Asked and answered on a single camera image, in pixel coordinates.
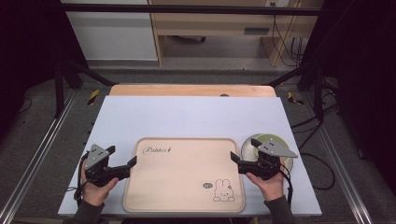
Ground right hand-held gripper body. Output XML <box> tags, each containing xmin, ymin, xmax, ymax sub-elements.
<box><xmin>237</xmin><ymin>138</ymin><xmax>299</xmax><ymax>181</ymax></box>

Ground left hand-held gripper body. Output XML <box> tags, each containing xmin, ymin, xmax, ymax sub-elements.
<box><xmin>81</xmin><ymin>143</ymin><xmax>131</xmax><ymax>188</ymax></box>

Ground green round plate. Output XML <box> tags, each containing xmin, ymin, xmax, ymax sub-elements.
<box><xmin>240</xmin><ymin>133</ymin><xmax>294</xmax><ymax>175</ymax></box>

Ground beige tray with rabbit print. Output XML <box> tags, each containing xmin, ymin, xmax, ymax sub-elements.
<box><xmin>122</xmin><ymin>136</ymin><xmax>246</xmax><ymax>214</ymax></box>

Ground person's right hand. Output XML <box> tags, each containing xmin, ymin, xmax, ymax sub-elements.
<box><xmin>245</xmin><ymin>158</ymin><xmax>287</xmax><ymax>203</ymax></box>

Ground person's left hand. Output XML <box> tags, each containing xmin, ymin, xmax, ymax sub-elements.
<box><xmin>79</xmin><ymin>167</ymin><xmax>120</xmax><ymax>207</ymax></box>

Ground white table cover board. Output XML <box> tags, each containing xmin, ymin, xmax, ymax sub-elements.
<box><xmin>57</xmin><ymin>95</ymin><xmax>323</xmax><ymax>217</ymax></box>

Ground wooden table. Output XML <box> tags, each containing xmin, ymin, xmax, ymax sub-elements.
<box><xmin>108</xmin><ymin>83</ymin><xmax>277</xmax><ymax>98</ymax></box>

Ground white cabinet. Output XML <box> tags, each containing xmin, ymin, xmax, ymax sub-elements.
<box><xmin>60</xmin><ymin>0</ymin><xmax>159</xmax><ymax>62</ymax></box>

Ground light wooden desk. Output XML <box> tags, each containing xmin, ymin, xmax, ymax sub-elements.
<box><xmin>148</xmin><ymin>0</ymin><xmax>325</xmax><ymax>67</ymax></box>

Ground black curtain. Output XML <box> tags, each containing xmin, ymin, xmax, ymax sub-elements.
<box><xmin>300</xmin><ymin>0</ymin><xmax>396</xmax><ymax>188</ymax></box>
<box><xmin>0</xmin><ymin>0</ymin><xmax>89</xmax><ymax>139</ymax></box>

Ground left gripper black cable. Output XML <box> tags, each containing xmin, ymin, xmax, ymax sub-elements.
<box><xmin>73</xmin><ymin>152</ymin><xmax>90</xmax><ymax>207</ymax></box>

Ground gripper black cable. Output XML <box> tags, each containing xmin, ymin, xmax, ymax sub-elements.
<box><xmin>73</xmin><ymin>152</ymin><xmax>90</xmax><ymax>207</ymax></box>
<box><xmin>279</xmin><ymin>169</ymin><xmax>294</xmax><ymax>208</ymax></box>

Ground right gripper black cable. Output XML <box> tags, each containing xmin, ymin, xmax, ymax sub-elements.
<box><xmin>279</xmin><ymin>169</ymin><xmax>294</xmax><ymax>208</ymax></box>

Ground metal floor rail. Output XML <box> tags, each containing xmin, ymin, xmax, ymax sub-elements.
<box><xmin>303</xmin><ymin>92</ymin><xmax>375</xmax><ymax>224</ymax></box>
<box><xmin>0</xmin><ymin>90</ymin><xmax>78</xmax><ymax>224</ymax></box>

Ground black floor cable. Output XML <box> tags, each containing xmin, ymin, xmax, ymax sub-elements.
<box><xmin>290</xmin><ymin>102</ymin><xmax>340</xmax><ymax>191</ymax></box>

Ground black frame stand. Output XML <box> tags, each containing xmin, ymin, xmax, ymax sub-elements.
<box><xmin>267</xmin><ymin>60</ymin><xmax>325</xmax><ymax>122</ymax></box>
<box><xmin>54</xmin><ymin>55</ymin><xmax>116</xmax><ymax>119</ymax></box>

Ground black hanging desk cables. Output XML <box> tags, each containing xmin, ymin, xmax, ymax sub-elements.
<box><xmin>271</xmin><ymin>13</ymin><xmax>304</xmax><ymax>68</ymax></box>

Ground white wall outlet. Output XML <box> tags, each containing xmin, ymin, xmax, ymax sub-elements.
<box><xmin>264</xmin><ymin>0</ymin><xmax>290</xmax><ymax>7</ymax></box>

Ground black horizontal frame bar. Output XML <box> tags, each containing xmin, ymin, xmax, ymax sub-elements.
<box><xmin>60</xmin><ymin>3</ymin><xmax>325</xmax><ymax>17</ymax></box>

